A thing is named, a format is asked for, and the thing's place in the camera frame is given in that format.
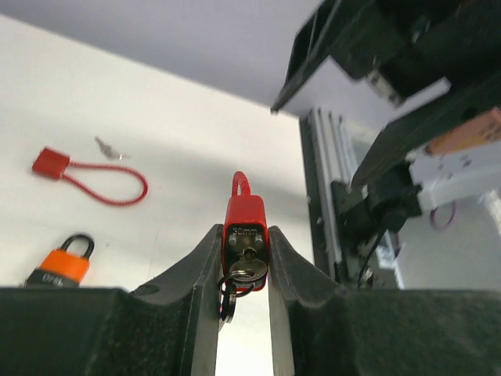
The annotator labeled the orange black padlock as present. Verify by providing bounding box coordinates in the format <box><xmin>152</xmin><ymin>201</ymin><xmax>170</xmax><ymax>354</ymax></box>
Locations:
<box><xmin>22</xmin><ymin>233</ymin><xmax>95</xmax><ymax>288</ymax></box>

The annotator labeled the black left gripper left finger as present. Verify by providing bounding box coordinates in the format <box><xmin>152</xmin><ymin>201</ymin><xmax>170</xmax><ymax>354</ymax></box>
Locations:
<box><xmin>1</xmin><ymin>225</ymin><xmax>222</xmax><ymax>375</ymax></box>

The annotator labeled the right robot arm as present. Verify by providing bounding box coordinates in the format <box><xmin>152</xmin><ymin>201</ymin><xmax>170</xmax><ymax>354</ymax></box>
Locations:
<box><xmin>272</xmin><ymin>1</ymin><xmax>500</xmax><ymax>288</ymax></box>

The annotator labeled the silver key bunch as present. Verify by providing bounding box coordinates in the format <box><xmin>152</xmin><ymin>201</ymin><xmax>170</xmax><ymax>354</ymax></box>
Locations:
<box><xmin>218</xmin><ymin>248</ymin><xmax>268</xmax><ymax>329</ymax></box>
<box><xmin>94</xmin><ymin>136</ymin><xmax>131</xmax><ymax>161</ymax></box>

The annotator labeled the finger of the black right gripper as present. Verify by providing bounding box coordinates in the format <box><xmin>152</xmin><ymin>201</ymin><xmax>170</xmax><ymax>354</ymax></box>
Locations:
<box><xmin>351</xmin><ymin>76</ymin><xmax>500</xmax><ymax>187</ymax></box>
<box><xmin>271</xmin><ymin>1</ymin><xmax>376</xmax><ymax>113</ymax></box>

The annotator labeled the red cable padlock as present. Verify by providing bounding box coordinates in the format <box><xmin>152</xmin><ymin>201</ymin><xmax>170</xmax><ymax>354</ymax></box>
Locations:
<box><xmin>31</xmin><ymin>147</ymin><xmax>149</xmax><ymax>207</ymax></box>
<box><xmin>222</xmin><ymin>171</ymin><xmax>269</xmax><ymax>291</ymax></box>

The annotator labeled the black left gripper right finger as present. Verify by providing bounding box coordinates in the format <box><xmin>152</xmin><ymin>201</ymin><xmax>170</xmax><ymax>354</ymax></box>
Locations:
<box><xmin>268</xmin><ymin>226</ymin><xmax>500</xmax><ymax>375</ymax></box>

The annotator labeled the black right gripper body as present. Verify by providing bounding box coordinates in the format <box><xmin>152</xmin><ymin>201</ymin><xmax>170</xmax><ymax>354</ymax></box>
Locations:
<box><xmin>332</xmin><ymin>1</ymin><xmax>500</xmax><ymax>98</ymax></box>

